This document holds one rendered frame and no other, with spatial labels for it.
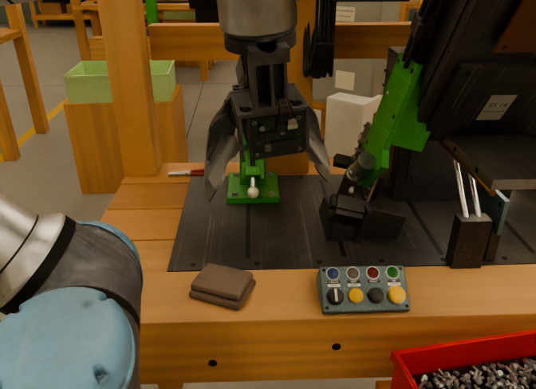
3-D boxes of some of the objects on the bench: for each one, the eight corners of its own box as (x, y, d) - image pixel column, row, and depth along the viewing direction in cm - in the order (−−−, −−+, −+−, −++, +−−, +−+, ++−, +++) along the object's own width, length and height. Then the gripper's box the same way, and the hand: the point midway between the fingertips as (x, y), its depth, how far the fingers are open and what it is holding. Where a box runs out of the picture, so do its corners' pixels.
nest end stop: (353, 226, 100) (363, 219, 95) (327, 220, 99) (335, 213, 95) (354, 221, 101) (363, 214, 96) (328, 215, 100) (336, 208, 95)
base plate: (712, 267, 94) (716, 258, 93) (167, 279, 90) (166, 270, 90) (581, 176, 131) (583, 170, 130) (191, 182, 128) (191, 175, 127)
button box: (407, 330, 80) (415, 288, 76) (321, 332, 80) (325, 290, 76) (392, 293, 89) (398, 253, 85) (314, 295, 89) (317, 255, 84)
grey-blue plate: (495, 263, 92) (513, 201, 85) (486, 263, 92) (502, 201, 85) (474, 236, 100) (489, 178, 94) (466, 237, 100) (479, 178, 94)
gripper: (157, 60, 40) (192, 237, 51) (376, 33, 42) (363, 207, 53) (157, 33, 47) (188, 193, 58) (344, 11, 49) (340, 169, 60)
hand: (268, 187), depth 58 cm, fingers open, 14 cm apart
